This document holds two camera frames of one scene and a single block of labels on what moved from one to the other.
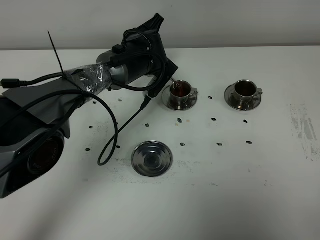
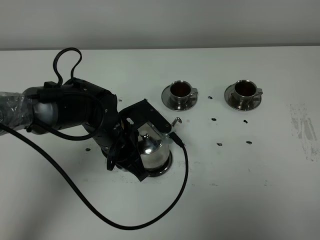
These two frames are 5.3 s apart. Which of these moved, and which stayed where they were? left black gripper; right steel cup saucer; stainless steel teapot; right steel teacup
Moved: left black gripper; stainless steel teapot
Stayed: right steel cup saucer; right steel teacup
